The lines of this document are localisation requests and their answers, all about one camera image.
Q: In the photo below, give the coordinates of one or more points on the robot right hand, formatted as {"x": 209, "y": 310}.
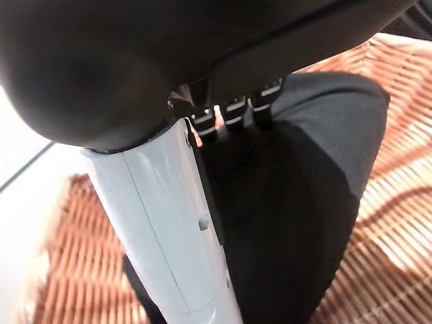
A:
{"x": 118, "y": 67}

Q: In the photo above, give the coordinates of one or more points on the black cloth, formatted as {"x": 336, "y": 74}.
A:
{"x": 287, "y": 202}

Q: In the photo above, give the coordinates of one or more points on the tan wicker laundry basket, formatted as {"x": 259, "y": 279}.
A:
{"x": 388, "y": 253}

